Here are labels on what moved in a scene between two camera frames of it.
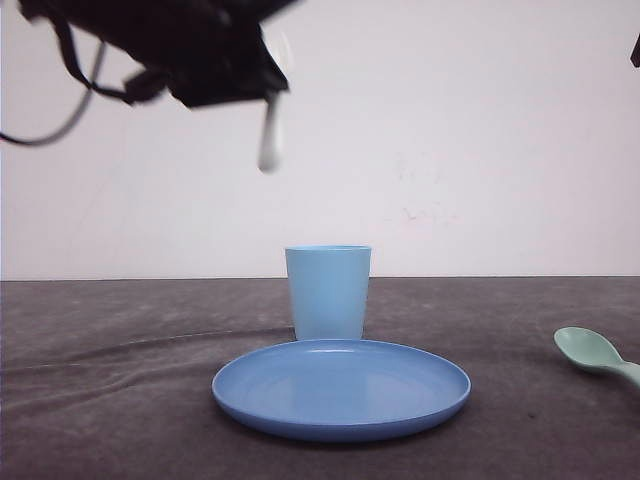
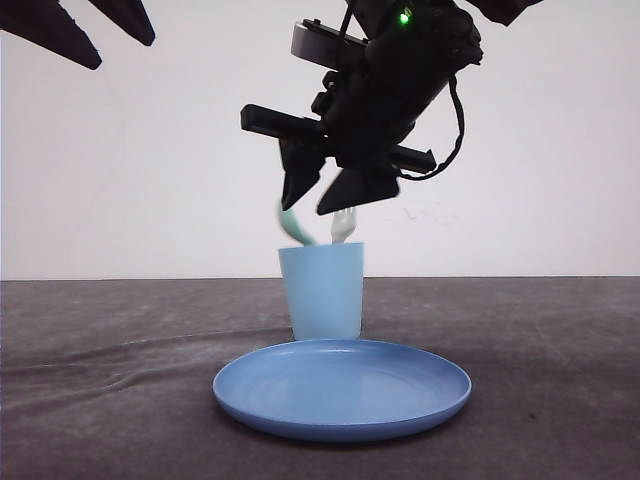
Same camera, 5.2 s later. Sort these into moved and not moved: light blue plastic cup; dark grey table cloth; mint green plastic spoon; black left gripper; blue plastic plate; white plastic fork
Moved: white plastic fork; mint green plastic spoon; black left gripper
Not moved: dark grey table cloth; blue plastic plate; light blue plastic cup
